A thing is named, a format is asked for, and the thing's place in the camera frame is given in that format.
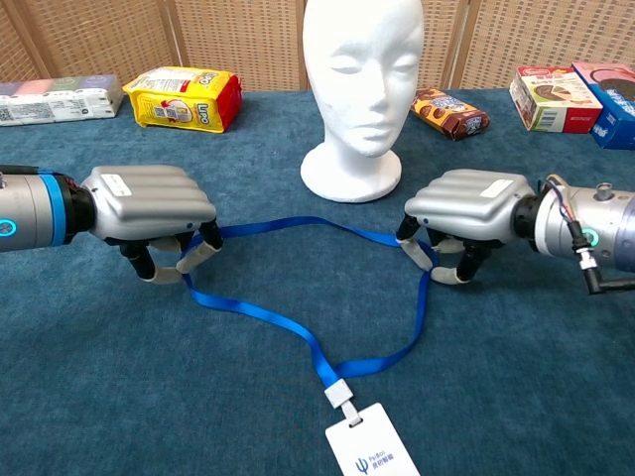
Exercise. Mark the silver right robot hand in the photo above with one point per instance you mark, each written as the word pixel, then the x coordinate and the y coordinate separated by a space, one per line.
pixel 466 203

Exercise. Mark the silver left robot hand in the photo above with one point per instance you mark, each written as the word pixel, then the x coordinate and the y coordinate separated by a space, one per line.
pixel 149 198

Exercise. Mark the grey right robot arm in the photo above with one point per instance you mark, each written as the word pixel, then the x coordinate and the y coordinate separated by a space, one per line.
pixel 610 223

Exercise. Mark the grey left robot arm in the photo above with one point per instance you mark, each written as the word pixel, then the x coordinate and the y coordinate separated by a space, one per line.
pixel 30 213

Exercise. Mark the white foam mannequin head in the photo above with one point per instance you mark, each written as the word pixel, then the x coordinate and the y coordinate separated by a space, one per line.
pixel 362 74

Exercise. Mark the brown chocolate cookie pack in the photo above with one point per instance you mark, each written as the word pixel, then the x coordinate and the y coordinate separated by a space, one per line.
pixel 451 116

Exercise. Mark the yellow Lipo biscuit bag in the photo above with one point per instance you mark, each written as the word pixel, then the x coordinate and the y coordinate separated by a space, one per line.
pixel 183 99

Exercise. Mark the pastel tissue multipack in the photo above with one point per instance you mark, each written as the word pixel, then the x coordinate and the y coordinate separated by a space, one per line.
pixel 59 106

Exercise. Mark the red white cake box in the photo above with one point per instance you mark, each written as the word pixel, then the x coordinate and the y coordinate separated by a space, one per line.
pixel 555 94

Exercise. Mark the blue table carpet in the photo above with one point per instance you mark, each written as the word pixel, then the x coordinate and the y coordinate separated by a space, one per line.
pixel 149 372

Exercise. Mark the pink blue Oreo box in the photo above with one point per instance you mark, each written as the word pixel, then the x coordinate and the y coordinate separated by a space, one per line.
pixel 615 109

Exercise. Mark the woven bamboo folding screen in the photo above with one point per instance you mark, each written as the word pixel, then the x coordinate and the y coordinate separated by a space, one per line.
pixel 238 39

